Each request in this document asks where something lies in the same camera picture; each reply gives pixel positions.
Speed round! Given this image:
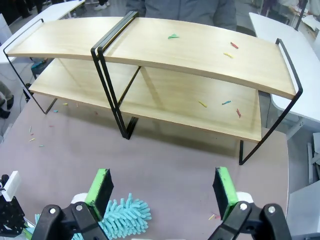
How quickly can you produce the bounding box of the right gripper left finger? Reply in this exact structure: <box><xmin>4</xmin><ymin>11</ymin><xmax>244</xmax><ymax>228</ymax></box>
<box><xmin>31</xmin><ymin>168</ymin><xmax>115</xmax><ymax>240</ymax></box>

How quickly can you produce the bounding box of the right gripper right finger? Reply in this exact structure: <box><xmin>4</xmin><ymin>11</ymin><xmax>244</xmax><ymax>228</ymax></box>
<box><xmin>207</xmin><ymin>166</ymin><xmax>293</xmax><ymax>240</ymax></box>

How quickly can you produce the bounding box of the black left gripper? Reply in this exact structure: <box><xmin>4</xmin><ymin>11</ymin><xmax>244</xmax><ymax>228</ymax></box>
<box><xmin>0</xmin><ymin>196</ymin><xmax>26</xmax><ymax>237</ymax></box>

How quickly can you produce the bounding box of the teal chenille duster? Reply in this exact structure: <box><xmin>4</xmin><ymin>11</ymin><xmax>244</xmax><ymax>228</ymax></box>
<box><xmin>22</xmin><ymin>212</ymin><xmax>43</xmax><ymax>238</ymax></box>
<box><xmin>98</xmin><ymin>192</ymin><xmax>152</xmax><ymax>240</ymax></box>

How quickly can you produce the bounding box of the grey metal box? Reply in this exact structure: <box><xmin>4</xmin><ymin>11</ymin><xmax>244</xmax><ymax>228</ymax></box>
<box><xmin>286</xmin><ymin>184</ymin><xmax>320</xmax><ymax>236</ymax></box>

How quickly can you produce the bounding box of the white side table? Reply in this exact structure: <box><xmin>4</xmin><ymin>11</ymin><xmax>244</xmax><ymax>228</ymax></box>
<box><xmin>248</xmin><ymin>11</ymin><xmax>320</xmax><ymax>126</ymax></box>

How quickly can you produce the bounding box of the person in grey jacket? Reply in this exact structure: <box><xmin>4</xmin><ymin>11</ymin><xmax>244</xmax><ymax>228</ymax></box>
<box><xmin>125</xmin><ymin>0</ymin><xmax>237</xmax><ymax>31</ymax></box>

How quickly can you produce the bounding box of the black stand pole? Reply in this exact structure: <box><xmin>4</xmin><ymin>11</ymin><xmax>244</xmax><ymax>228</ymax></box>
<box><xmin>294</xmin><ymin>0</ymin><xmax>309</xmax><ymax>32</ymax></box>

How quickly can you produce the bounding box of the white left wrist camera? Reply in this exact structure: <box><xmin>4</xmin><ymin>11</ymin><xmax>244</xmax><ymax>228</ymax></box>
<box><xmin>0</xmin><ymin>170</ymin><xmax>20</xmax><ymax>202</ymax></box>

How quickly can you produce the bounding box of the wooden shelf unit black frame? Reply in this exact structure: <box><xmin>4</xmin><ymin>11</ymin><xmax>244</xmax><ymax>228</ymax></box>
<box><xmin>2</xmin><ymin>11</ymin><xmax>140</xmax><ymax>141</ymax></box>
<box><xmin>96</xmin><ymin>11</ymin><xmax>304</xmax><ymax>166</ymax></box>

